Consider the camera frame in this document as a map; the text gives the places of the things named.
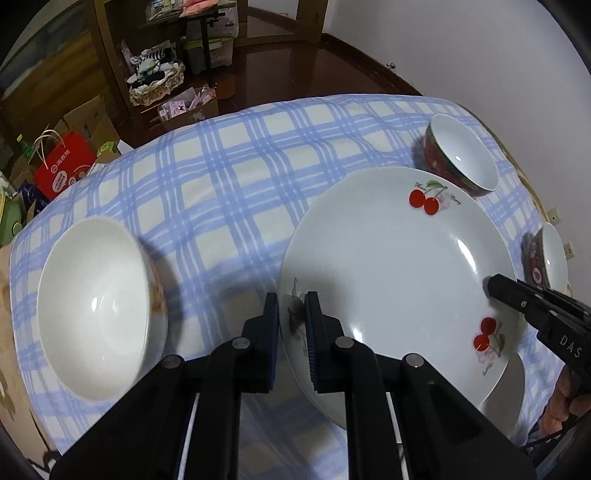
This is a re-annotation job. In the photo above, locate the person right hand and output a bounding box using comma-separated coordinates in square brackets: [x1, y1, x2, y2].
[538, 366, 590, 440]

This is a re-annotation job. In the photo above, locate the cardboard box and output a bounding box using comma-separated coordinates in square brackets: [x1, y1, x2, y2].
[62, 95, 120, 153]

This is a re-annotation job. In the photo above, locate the large cherry plate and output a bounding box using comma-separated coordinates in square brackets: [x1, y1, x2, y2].
[279, 167, 519, 426]

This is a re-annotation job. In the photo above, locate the plain white bowl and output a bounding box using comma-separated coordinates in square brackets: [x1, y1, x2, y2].
[37, 216, 168, 401]

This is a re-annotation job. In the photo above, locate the white wall socket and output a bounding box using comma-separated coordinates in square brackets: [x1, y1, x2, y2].
[564, 243, 574, 260]
[546, 207, 561, 226]

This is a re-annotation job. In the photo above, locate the red patterned bowl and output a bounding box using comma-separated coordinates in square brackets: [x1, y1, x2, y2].
[423, 114, 499, 196]

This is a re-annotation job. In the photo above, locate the brown patterned blanket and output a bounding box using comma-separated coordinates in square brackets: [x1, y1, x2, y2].
[0, 245, 53, 469]

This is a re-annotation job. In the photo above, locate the small black side table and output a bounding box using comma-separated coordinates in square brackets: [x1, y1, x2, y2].
[139, 1, 240, 86]

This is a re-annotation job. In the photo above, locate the red paper bag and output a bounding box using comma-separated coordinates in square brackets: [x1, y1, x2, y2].
[33, 129, 96, 201]

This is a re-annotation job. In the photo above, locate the bowl with red seal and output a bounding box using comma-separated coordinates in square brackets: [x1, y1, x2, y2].
[525, 222, 568, 294]

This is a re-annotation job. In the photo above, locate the wooden wardrobe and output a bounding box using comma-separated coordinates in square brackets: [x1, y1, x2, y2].
[1, 1, 141, 146]

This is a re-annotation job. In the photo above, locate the wicker basket with items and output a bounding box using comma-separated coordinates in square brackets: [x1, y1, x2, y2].
[127, 62, 185, 107]

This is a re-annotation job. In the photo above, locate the blue plaid cloth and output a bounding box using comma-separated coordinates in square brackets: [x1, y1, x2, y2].
[9, 94, 542, 452]

